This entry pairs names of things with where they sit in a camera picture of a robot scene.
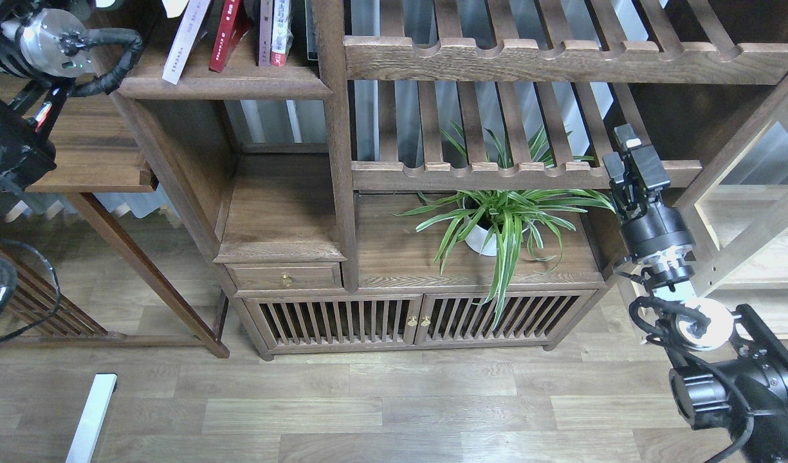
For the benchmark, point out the red paperback book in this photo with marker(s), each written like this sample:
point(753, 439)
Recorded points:
point(234, 24)

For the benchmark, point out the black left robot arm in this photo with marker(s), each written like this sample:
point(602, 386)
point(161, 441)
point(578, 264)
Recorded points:
point(47, 44)

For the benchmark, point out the dark green upright book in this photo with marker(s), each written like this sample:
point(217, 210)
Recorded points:
point(312, 49)

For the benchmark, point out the dark slatted wooden rack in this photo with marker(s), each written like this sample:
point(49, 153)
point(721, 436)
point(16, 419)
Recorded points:
point(47, 315)

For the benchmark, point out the brass drawer knob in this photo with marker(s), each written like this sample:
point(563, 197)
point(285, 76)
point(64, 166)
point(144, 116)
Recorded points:
point(286, 280)

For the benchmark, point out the green spider plant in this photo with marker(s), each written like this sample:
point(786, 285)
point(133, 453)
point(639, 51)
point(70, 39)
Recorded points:
point(511, 220)

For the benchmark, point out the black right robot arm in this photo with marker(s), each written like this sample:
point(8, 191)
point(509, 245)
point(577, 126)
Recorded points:
point(728, 369)

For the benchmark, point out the yellow green paperback book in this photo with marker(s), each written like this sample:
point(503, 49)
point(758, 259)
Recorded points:
point(174, 8)

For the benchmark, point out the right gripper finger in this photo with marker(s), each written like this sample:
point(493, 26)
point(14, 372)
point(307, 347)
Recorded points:
point(627, 138)
point(615, 167)

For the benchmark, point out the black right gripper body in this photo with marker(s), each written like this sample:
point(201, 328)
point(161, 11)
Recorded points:
point(645, 178)

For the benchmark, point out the red white upright book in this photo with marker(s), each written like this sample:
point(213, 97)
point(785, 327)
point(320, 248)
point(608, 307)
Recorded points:
point(281, 37)

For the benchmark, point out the white paperback book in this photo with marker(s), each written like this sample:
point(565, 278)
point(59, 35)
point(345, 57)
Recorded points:
point(188, 33)

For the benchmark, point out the light wooden shelf frame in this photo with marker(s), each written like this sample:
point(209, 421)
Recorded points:
point(737, 205)

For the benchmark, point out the dark maroon upright book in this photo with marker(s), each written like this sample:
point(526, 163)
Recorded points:
point(264, 12)

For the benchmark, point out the dark wooden bookshelf cabinet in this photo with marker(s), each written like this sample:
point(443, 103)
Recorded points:
point(306, 169)

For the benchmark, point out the white plant pot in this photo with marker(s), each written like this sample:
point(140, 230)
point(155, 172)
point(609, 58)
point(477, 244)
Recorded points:
point(477, 238)

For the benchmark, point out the white metal leg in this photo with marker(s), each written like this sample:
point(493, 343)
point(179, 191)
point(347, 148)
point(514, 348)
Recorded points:
point(89, 427)

